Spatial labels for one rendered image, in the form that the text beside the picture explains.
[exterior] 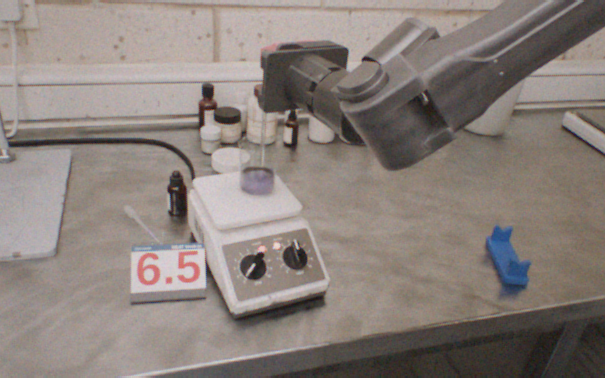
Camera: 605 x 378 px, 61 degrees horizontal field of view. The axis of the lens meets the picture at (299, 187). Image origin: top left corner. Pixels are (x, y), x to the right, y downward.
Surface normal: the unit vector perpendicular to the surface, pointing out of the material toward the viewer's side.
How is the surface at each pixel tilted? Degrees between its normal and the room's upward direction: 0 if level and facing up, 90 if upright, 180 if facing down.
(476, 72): 88
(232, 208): 0
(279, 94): 90
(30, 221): 0
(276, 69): 90
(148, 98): 90
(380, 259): 0
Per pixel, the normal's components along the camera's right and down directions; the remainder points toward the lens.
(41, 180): 0.08, -0.86
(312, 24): 0.28, 0.51
